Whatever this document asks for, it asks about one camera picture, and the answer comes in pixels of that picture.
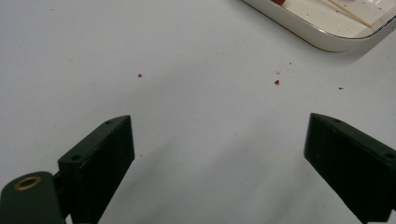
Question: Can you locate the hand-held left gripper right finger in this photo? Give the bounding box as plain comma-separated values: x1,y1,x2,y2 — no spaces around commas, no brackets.
304,112,396,224

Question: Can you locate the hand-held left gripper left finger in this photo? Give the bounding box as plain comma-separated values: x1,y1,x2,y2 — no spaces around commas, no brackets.
57,115,135,224

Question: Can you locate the white rectangular tray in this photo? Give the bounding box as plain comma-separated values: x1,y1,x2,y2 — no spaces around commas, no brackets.
241,0,396,53

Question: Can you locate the thin wooden skewer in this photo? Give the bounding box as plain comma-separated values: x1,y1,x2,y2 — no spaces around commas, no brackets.
326,0,374,29

